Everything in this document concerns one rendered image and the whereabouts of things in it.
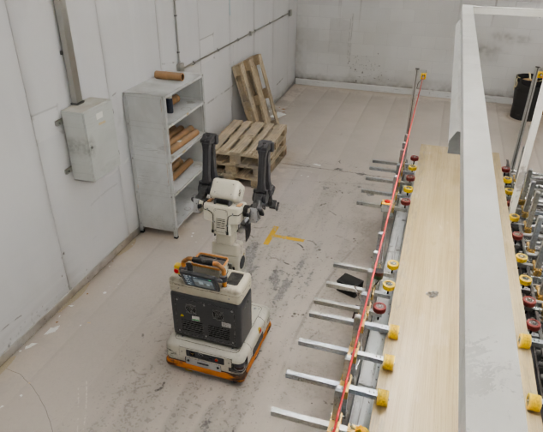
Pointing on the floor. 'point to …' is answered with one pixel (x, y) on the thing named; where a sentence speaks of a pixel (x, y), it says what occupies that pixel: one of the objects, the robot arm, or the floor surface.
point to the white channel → (488, 249)
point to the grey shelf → (134, 107)
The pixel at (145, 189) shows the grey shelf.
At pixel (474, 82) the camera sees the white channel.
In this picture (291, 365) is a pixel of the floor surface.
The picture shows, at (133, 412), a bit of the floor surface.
